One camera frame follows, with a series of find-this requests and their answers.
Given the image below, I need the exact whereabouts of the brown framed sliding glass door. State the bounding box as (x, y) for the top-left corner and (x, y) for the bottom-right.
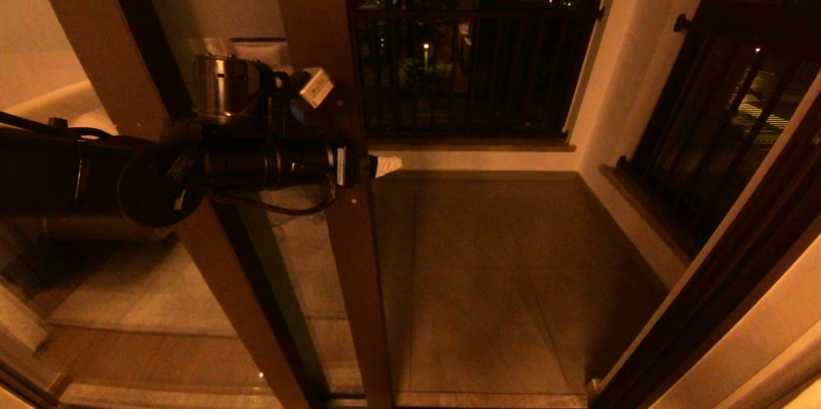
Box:
(128, 0), (397, 409)

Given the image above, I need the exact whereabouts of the brown framed fixed glass panel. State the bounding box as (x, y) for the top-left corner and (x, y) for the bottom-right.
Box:
(0, 0), (328, 409)

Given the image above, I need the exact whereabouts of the dark wooden door jamb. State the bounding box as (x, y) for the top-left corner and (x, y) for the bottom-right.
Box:
(585, 72), (821, 409)

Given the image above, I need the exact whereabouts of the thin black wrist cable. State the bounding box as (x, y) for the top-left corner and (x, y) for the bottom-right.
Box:
(215, 178), (338, 217)

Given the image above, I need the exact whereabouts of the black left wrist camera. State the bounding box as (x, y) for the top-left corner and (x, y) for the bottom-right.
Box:
(296, 67), (335, 108)

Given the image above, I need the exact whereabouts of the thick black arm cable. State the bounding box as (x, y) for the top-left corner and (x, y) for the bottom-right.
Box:
(0, 111), (119, 142)

